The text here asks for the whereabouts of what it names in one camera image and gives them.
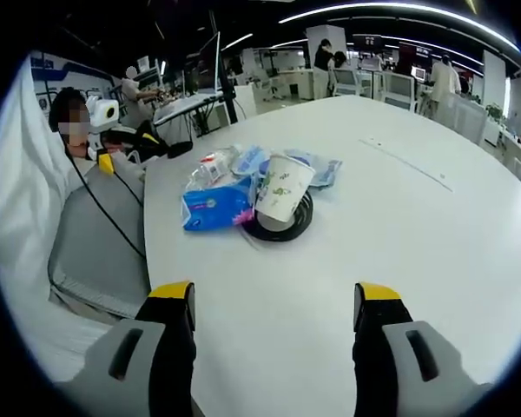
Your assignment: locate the black stand pole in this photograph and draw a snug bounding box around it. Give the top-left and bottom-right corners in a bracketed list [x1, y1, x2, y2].
[207, 11, 241, 126]

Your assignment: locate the computer monitor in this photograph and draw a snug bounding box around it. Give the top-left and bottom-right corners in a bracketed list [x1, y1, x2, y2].
[195, 30, 223, 96]

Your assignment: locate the person's head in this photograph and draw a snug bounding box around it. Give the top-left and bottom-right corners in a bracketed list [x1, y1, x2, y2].
[48, 86, 93, 152]

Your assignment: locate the long ceiling light strip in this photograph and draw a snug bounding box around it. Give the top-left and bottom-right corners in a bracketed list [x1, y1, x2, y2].
[279, 1, 521, 50]

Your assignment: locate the blue clear plastic packet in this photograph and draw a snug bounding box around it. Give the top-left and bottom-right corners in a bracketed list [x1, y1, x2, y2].
[284, 148, 344, 188]

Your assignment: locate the black bag yellow trim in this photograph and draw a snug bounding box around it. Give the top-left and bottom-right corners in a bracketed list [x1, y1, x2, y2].
[106, 120, 168, 162]

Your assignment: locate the printed paper cup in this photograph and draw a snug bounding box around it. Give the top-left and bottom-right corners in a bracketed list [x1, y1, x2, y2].
[254, 151, 316, 222]

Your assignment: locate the white table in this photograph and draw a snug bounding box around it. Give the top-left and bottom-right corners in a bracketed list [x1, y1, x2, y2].
[142, 94, 521, 417]

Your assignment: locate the short black cable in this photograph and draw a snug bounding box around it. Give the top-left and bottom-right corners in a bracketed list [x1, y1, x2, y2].
[111, 170, 144, 206]

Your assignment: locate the short ceiling light strip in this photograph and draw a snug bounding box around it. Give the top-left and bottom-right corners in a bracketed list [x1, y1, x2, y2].
[220, 32, 254, 52]

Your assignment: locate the green potted plant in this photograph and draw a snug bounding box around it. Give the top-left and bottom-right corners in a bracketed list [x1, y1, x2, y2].
[485, 102, 505, 124]

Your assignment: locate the blue white wall panel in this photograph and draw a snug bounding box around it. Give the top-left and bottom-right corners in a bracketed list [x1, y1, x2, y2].
[29, 50, 123, 115]

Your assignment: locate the white desk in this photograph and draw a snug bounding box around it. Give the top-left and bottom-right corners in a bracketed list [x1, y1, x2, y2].
[152, 91, 227, 134]

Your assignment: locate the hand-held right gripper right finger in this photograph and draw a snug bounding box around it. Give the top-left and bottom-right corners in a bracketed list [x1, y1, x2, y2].
[352, 281, 495, 417]

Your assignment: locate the long black cable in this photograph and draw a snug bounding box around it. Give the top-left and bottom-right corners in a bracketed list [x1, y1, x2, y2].
[59, 129, 147, 260]

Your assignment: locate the grey chair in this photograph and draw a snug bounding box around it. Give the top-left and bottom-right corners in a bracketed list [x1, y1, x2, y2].
[46, 173, 151, 314]

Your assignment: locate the seated person in white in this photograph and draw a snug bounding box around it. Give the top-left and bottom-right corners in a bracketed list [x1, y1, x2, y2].
[0, 56, 147, 387]

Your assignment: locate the black round coaster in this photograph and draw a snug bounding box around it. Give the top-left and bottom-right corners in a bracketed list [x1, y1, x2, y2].
[238, 190, 314, 242]

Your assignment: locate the white desk partition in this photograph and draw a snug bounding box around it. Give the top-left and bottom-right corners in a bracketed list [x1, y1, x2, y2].
[433, 91, 491, 145]

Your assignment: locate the clear plastic snack packet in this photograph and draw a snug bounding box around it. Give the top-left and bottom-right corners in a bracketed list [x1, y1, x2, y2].
[185, 145, 244, 192]

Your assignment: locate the blue tissue pack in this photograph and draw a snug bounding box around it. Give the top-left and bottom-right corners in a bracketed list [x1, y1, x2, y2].
[181, 173, 256, 232]

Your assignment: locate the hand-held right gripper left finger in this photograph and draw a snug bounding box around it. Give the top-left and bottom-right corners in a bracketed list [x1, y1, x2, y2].
[56, 281, 196, 417]

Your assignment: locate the small black object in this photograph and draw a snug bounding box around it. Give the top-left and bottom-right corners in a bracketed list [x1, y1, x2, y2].
[167, 141, 195, 160]

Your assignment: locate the white pillar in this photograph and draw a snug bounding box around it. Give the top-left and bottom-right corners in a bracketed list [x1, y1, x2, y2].
[306, 24, 346, 70]

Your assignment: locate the white office chair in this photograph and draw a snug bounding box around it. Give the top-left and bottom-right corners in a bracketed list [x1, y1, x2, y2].
[380, 71, 419, 113]
[333, 68, 375, 97]

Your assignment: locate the blue patterned packet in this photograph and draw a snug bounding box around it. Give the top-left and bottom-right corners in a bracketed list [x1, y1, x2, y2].
[232, 145, 273, 177]

